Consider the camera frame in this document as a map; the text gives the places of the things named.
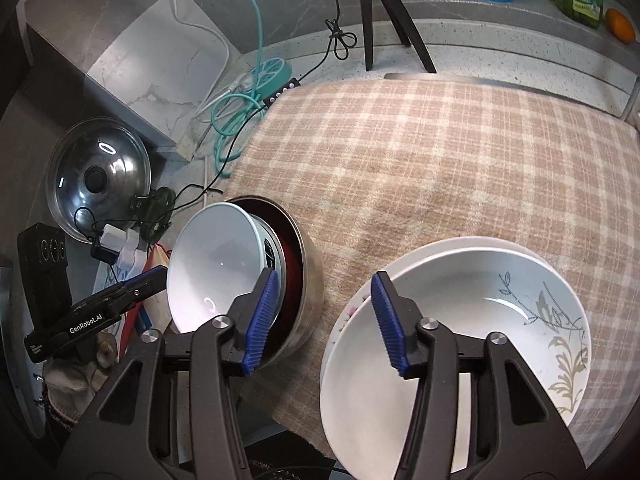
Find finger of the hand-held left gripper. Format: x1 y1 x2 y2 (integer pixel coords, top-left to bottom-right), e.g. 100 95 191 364
107 266 168 311

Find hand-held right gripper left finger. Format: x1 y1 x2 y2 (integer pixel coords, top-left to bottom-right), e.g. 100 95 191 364
60 267 280 480

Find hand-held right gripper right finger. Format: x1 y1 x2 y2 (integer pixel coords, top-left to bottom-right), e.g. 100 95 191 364
371 271 586 480

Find deep plate with purple flowers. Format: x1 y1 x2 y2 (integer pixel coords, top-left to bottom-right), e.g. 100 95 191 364
325 235 558 361

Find large steel bowl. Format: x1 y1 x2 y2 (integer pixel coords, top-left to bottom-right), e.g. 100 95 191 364
220 195 326 368

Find red steel bowl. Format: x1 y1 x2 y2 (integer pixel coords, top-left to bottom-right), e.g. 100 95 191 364
230 200 301 356

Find light blue ceramic bowl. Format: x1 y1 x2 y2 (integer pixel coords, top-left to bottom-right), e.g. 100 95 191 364
166 202 281 335

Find white plate with leaf print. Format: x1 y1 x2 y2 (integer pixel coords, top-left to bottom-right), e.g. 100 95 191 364
320 247 591 473

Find deep plate with pink roses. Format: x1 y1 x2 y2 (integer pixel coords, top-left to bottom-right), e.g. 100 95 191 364
327 237 553 356

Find person's left forearm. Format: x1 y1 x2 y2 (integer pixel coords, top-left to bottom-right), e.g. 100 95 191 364
42 390 96 431

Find person's left hand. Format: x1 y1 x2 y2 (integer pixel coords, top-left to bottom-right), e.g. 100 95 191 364
42 332 126 396

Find red white cardboard box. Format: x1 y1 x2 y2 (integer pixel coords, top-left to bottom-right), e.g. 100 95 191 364
122 244 173 333

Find white charger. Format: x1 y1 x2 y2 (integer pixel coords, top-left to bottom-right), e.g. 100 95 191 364
90 225 141 271

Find dark green clip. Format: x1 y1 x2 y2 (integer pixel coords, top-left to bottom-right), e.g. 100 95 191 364
130 186 176 241

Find beige checked cloth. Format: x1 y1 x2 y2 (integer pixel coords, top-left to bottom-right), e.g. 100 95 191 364
220 77 640 461

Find teal power strip reel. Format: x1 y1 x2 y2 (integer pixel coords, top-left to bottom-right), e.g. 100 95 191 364
250 57 293 93

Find black tripod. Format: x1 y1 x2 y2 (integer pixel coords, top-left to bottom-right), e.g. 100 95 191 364
350 0 437 73

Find orange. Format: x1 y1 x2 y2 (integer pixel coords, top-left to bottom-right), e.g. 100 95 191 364
605 8 636 43

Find black cable with remote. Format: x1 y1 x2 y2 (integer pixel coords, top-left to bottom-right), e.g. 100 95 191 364
75 0 358 226

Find white cable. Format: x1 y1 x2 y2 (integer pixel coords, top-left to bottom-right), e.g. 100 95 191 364
137 0 261 126

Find teal cable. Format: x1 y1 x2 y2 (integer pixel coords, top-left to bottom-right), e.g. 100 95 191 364
210 0 301 176

